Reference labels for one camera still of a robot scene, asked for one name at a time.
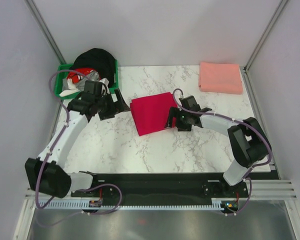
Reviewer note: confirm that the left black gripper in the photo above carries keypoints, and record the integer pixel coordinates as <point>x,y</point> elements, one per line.
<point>121,106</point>

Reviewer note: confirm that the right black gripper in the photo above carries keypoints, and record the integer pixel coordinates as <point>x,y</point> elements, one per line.
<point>175,112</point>

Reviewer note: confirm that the magenta t shirt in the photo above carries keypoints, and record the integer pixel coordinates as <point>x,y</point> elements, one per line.
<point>150,113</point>

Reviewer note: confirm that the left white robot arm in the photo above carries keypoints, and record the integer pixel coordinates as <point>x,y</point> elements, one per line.
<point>46,173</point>

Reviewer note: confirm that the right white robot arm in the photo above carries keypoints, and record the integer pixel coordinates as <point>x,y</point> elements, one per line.
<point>248,141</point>

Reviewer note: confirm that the grey garment in bin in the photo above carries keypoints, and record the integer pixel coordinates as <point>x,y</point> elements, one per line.
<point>92,76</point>

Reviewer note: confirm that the black garment in bin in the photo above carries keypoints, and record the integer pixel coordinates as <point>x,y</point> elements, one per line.
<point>100,60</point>

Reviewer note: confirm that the white garment in bin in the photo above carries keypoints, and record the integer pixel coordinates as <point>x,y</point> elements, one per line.
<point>70,86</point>

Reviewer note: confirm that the red garment in bin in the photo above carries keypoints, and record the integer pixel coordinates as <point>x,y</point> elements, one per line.
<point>75,78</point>

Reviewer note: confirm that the folded salmon pink t shirt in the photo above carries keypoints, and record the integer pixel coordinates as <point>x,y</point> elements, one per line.
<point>220,78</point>

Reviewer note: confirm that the green plastic bin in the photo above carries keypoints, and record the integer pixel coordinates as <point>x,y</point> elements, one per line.
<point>60,84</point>

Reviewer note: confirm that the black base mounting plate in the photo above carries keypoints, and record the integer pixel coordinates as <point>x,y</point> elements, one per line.
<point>162,188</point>

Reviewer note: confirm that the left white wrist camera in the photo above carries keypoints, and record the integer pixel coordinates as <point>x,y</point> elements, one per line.
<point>105,82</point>

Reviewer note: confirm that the light blue cable duct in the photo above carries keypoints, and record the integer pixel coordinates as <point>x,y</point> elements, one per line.
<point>86,204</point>

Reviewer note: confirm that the left aluminium frame post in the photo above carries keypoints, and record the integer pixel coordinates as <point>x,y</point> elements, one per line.
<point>45,30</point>

